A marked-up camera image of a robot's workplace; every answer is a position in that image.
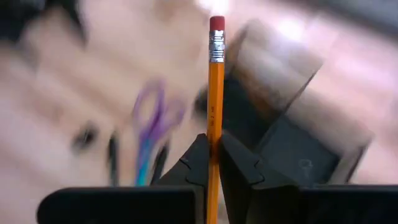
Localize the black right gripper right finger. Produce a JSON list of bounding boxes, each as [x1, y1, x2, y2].
[[219, 132, 299, 224]]

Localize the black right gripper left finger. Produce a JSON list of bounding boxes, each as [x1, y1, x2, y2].
[[152, 133, 210, 224]]

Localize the purple scissors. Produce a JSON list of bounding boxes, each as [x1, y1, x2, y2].
[[132, 80, 187, 187]]

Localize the orange pencil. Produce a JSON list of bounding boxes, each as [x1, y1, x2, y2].
[[206, 15, 226, 224]]

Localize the black scale pen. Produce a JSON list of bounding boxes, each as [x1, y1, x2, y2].
[[106, 132, 121, 187]]

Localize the black binder clip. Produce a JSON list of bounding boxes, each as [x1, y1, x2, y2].
[[72, 121, 100, 151]]

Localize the black mesh desk organizer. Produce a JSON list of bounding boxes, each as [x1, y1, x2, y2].
[[192, 18, 374, 187]]

